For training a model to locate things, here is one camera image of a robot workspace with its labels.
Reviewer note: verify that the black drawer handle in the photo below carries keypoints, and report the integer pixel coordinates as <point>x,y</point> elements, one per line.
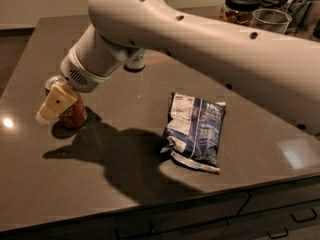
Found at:
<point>133,231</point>
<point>278,234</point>
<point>304,216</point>

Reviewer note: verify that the black drawer handle right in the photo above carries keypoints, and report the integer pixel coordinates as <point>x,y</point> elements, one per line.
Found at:
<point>304,216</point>

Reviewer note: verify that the white green soda can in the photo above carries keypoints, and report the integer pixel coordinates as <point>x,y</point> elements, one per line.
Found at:
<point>136,63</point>

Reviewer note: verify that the clear plastic cup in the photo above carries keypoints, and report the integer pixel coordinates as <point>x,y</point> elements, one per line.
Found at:
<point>270,20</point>

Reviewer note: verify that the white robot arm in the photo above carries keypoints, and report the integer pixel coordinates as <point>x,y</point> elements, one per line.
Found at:
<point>277,72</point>

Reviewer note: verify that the blue chip bag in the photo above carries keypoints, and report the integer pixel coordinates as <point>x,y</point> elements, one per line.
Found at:
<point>192,135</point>

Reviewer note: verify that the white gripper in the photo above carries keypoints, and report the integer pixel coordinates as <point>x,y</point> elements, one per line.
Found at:
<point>81,76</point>

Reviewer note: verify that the black drawer handle left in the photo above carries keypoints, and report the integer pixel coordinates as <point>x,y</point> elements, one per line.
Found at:
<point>133,231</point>

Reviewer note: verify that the red coke can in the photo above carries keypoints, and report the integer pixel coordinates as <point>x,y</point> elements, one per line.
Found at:
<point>75,115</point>

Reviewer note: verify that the black drawer handle lower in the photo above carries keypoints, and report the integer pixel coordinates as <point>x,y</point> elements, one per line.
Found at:
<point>278,234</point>

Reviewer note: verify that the glass jar black lid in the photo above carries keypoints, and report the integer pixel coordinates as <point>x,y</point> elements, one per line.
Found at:
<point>238,11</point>

